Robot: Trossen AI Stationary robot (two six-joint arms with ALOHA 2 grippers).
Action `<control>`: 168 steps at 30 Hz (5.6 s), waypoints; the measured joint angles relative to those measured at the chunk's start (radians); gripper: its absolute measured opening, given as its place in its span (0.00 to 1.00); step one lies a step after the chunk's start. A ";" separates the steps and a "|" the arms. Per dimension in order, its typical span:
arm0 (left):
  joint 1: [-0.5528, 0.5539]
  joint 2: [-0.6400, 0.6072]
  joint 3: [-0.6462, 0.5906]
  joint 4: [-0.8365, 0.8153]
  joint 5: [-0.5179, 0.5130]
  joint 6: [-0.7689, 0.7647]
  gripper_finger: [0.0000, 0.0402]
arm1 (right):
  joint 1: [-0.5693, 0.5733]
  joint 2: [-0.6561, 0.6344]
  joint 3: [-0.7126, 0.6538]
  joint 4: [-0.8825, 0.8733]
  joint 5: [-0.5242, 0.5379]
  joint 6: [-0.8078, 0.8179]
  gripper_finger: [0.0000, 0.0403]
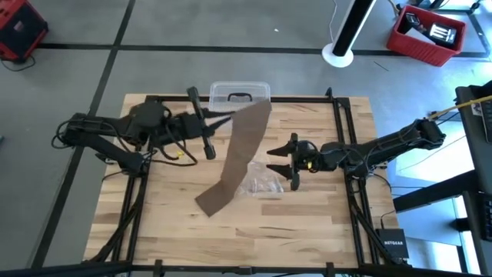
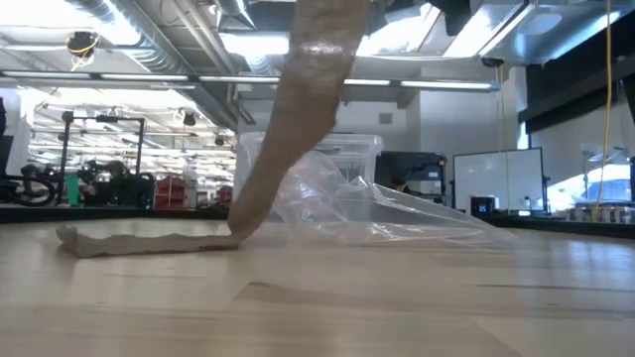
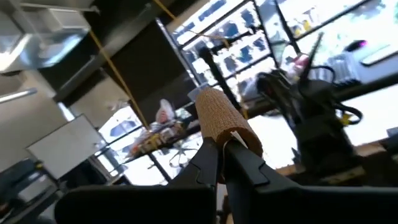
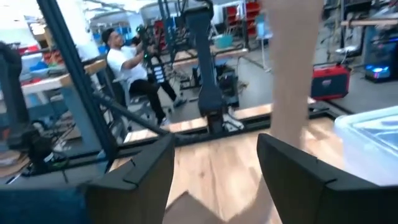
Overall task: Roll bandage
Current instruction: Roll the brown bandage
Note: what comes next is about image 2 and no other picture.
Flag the person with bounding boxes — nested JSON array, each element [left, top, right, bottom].
[[389, 173, 413, 195]]

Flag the black cabinet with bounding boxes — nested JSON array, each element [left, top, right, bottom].
[[374, 150, 448, 205]]

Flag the white whiteboard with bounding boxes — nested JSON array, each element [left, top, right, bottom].
[[451, 147, 547, 215]]

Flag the clear plastic bag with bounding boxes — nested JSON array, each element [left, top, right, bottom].
[[271, 150, 518, 247]]

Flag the green bin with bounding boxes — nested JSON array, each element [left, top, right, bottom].
[[64, 173, 81, 207]]

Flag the black metal frame rig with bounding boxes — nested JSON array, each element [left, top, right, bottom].
[[59, 110, 148, 207]]

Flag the black device with blue display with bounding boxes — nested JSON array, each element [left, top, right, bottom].
[[467, 194, 498, 218]]

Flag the red parts shelf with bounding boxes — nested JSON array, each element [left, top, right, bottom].
[[154, 174, 190, 210]]

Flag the black wheel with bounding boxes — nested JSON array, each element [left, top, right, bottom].
[[0, 165, 59, 208]]

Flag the ceiling reel with yellow cable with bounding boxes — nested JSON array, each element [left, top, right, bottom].
[[65, 30, 101, 71]]

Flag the long ceiling light bar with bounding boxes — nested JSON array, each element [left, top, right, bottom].
[[0, 68, 503, 93]]

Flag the distant black robot arms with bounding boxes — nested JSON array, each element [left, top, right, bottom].
[[76, 158, 157, 210]]

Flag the clear plastic storage box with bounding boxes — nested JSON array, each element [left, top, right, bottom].
[[232, 132, 385, 215]]

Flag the tan elastic bandage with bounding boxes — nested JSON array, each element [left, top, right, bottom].
[[56, 0, 371, 260]]

